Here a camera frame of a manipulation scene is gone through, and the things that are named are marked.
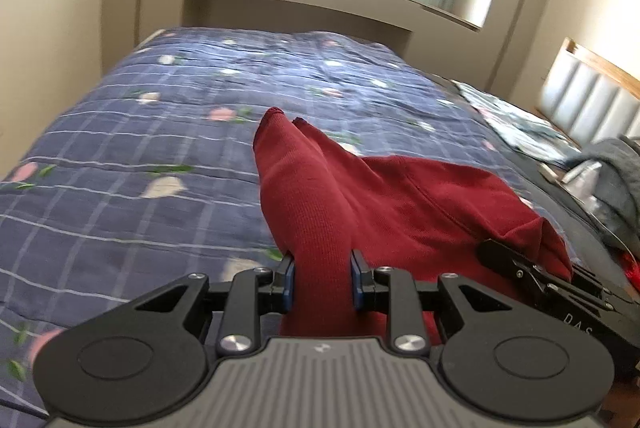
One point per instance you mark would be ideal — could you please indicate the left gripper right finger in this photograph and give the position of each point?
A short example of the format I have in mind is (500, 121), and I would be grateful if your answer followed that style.
(498, 355)

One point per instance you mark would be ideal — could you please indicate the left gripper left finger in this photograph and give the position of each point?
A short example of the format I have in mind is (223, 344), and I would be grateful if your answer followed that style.
(145, 357)

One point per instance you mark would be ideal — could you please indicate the red knit sweater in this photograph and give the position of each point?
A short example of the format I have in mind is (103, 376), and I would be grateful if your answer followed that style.
(427, 217)

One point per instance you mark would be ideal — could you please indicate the grey folded garment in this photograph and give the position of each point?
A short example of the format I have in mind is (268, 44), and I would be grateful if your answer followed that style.
(604, 179)

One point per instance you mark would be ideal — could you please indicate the small white box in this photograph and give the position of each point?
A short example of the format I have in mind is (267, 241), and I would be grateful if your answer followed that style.
(547, 173)

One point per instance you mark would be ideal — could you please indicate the blue plaid floral quilt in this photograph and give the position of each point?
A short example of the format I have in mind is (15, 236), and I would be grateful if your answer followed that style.
(152, 176)

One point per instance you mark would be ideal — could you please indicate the light blue floral pillow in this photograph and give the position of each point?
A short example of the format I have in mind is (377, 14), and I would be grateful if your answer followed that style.
(530, 135)

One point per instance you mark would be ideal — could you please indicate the padded grey wooden headboard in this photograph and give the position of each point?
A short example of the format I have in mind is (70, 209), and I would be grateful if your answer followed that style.
(589, 98)

